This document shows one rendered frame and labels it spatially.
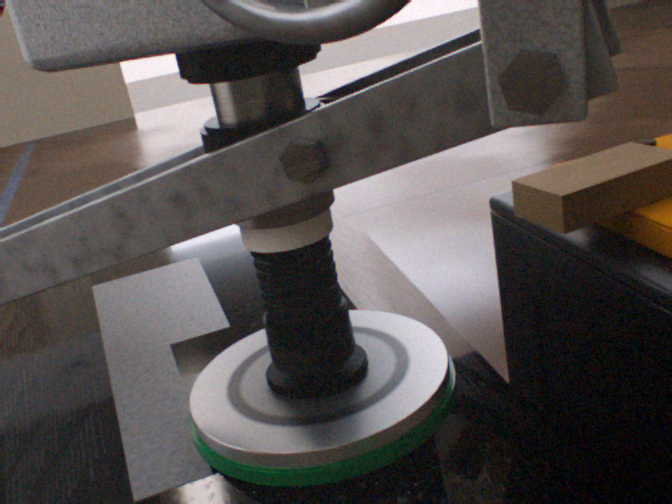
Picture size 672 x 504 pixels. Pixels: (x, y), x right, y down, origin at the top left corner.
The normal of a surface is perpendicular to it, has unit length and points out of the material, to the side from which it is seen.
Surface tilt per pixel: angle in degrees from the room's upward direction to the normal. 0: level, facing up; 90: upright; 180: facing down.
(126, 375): 0
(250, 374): 0
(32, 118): 90
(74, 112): 90
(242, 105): 90
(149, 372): 0
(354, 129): 90
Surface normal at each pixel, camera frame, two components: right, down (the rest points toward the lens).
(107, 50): -0.24, 0.72
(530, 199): -0.90, 0.30
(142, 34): -0.33, 0.40
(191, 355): -0.18, -0.91
